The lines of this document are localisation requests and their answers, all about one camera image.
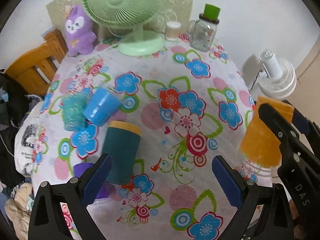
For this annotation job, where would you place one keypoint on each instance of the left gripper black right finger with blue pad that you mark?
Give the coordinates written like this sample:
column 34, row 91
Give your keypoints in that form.
column 264, row 211

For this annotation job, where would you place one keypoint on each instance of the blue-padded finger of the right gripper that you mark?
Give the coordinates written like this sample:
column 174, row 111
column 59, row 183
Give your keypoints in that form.
column 305, row 126

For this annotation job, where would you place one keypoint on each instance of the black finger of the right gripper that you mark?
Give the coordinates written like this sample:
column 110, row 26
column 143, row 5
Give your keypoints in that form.
column 299, row 170

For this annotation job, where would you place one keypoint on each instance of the orange plastic cup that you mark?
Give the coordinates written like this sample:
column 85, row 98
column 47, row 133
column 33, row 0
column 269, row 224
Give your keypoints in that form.
column 259, row 145

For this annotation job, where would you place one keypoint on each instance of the purple plastic cup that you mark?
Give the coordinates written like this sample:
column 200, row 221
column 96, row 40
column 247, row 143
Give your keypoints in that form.
column 95, row 180

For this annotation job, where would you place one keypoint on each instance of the turquoise glitter plastic cup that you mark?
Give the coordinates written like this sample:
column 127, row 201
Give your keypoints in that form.
column 74, row 104

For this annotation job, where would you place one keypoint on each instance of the blue plastic cup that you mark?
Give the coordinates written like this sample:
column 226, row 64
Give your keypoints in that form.
column 103, row 104

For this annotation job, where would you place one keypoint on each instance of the green cup on jar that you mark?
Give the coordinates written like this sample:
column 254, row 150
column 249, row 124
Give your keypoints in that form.
column 211, row 12

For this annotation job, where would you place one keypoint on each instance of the beige crumpled cloth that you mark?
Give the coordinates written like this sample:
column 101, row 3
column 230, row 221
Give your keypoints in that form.
column 18, row 211

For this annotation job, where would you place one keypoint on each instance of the white floor fan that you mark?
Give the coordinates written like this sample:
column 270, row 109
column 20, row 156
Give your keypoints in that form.
column 280, row 80

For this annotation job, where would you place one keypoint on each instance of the white printed bag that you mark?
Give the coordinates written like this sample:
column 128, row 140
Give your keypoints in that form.
column 28, row 151

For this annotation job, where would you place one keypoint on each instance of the teal tumbler yellow rim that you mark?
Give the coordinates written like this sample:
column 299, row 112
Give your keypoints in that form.
column 121, row 144

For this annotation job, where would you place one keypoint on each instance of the black clothing pile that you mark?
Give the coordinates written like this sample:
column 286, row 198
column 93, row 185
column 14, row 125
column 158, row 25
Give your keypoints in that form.
column 16, row 107

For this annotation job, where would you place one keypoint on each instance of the floral tablecloth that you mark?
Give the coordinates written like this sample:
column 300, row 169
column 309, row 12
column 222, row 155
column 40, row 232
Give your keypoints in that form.
column 189, row 105

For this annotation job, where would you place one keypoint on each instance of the glass mason jar mug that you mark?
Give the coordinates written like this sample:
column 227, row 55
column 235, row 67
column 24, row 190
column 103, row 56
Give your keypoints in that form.
column 201, row 33

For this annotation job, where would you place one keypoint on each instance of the wooden chair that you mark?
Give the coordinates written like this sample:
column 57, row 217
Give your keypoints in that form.
column 35, row 69

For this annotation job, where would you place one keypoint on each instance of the cotton swab container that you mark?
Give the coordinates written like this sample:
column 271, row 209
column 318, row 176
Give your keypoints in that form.
column 172, row 30

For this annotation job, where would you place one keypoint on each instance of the purple plush toy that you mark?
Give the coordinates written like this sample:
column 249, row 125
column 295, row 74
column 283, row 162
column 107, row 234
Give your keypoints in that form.
column 80, row 37

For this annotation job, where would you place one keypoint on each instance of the green desk fan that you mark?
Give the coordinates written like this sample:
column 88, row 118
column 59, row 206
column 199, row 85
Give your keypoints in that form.
column 129, row 15

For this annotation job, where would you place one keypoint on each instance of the beige patterned wall cloth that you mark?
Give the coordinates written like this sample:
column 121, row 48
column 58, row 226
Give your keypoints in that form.
column 175, row 10

